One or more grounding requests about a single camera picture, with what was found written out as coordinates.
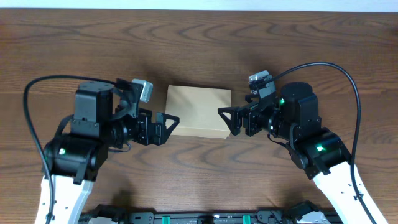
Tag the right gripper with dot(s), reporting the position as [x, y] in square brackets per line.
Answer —
[247, 120]

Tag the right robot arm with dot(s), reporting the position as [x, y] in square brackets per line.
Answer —
[292, 114]

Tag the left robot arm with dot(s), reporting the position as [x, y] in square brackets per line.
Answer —
[71, 165]

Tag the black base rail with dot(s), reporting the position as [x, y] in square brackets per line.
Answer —
[304, 212]

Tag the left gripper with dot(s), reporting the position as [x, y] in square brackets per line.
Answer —
[149, 129]

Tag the cardboard box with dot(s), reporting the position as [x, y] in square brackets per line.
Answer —
[197, 109]

